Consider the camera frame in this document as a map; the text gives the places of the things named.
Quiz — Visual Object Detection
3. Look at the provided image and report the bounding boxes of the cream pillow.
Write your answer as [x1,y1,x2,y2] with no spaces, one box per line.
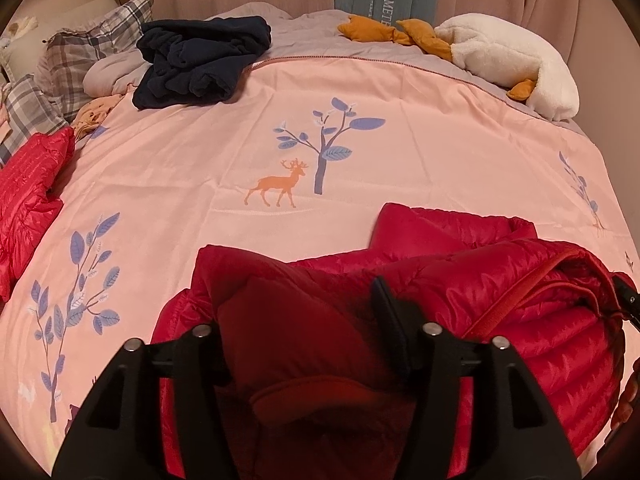
[1,0,118,81]

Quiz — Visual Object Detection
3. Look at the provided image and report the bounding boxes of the beige crumpled garment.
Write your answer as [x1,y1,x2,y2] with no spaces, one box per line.
[82,49,151,98]

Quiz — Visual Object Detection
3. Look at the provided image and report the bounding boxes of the grey plaid pillow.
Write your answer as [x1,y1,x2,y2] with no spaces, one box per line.
[1,74,68,167]
[35,0,154,122]

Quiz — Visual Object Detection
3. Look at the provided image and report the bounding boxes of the white plush goose toy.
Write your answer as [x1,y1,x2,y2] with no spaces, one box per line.
[337,13,580,122]

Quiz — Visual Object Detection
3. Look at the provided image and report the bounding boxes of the dark red puffer jacket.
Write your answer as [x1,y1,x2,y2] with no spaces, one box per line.
[153,204,628,479]

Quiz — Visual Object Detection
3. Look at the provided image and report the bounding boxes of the bright red puffer jacket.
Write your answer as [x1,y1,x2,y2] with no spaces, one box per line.
[0,127,75,304]

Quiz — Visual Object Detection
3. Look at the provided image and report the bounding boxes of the pink printed duvet cover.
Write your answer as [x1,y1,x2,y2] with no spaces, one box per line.
[1,11,639,469]

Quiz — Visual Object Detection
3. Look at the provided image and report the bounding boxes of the small peach cloth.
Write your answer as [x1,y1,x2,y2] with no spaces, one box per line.
[70,94,124,141]

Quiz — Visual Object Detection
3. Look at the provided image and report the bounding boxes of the navy blue fleece garment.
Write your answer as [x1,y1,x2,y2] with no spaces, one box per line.
[132,15,271,110]

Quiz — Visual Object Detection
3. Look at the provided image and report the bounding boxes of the black right gripper tip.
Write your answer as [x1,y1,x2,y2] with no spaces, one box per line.
[612,273,640,332]

